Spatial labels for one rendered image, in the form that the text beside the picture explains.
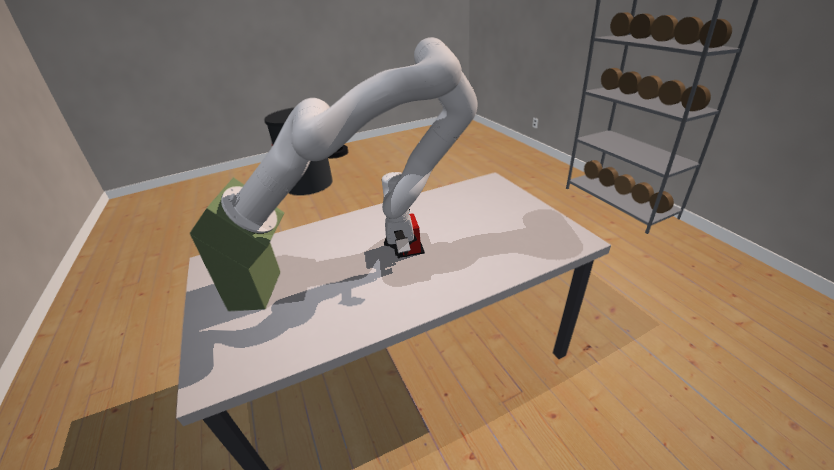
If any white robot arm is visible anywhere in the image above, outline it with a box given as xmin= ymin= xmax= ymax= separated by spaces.
xmin=221 ymin=38 xmax=477 ymax=233

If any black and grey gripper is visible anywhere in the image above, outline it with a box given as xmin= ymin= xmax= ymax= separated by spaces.
xmin=384 ymin=215 xmax=417 ymax=259

